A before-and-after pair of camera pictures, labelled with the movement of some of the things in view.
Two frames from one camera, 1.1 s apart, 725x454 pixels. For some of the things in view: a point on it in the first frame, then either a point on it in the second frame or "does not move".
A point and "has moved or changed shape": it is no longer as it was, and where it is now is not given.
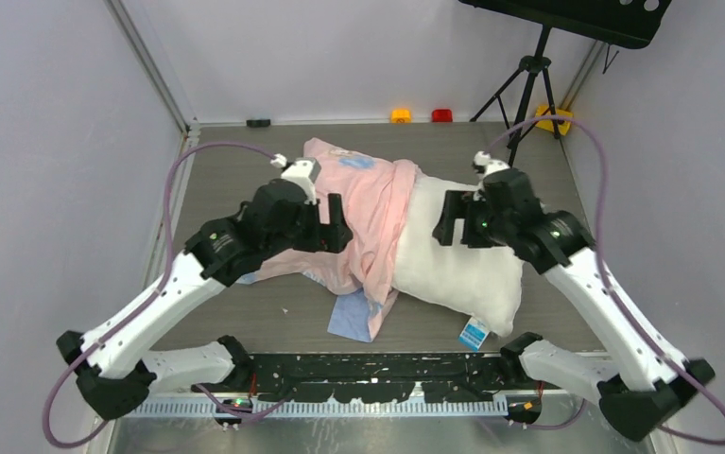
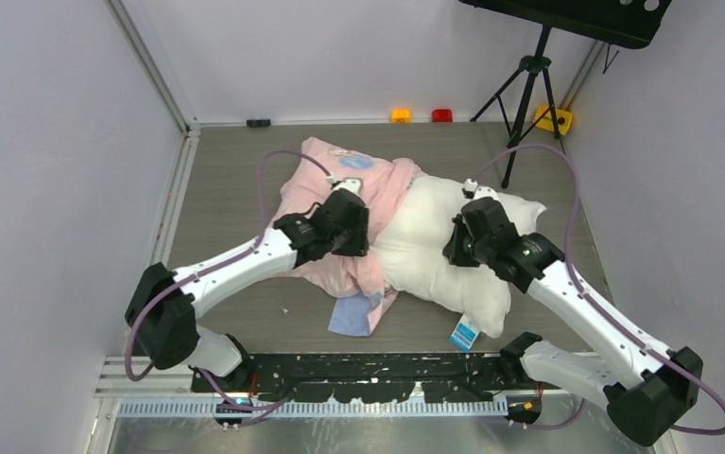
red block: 441,115 does not move
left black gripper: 333,237 → 356,243
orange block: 401,116 does not move
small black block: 258,123 does not move
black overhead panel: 630,23 does not move
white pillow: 479,285 has moved or changed shape
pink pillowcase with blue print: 376,200 has moved or changed shape
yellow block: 547,125 does not move
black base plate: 379,377 does not move
